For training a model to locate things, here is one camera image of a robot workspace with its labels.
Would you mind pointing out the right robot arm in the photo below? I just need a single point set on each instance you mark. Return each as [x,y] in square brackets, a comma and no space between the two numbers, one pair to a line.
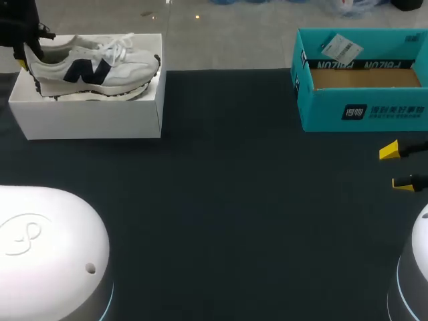
[418,267]

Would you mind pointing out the white shoe with black letter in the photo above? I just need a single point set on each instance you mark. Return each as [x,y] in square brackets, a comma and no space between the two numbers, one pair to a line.
[127,67]

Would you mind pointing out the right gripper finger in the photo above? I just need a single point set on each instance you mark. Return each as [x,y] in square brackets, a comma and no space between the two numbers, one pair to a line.
[411,183]
[391,152]

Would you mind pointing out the white paper tag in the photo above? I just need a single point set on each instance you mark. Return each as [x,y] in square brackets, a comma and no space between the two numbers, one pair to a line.
[342,48]

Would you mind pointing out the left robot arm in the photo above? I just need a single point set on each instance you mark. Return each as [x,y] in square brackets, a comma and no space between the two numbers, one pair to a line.
[50,234]

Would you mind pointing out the clear plastic bag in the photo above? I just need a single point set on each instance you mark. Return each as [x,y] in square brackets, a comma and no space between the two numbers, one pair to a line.
[351,6]

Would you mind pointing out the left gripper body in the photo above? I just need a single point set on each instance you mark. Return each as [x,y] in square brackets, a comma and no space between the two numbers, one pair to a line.
[16,23]

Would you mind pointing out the teal cardboard box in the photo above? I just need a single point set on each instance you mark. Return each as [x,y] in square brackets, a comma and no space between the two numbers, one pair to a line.
[327,110]

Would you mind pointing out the white shoebox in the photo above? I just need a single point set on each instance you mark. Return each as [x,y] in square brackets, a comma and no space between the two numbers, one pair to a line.
[90,120]

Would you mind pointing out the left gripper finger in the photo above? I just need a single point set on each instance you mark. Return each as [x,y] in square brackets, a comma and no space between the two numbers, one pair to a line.
[37,48]
[20,57]

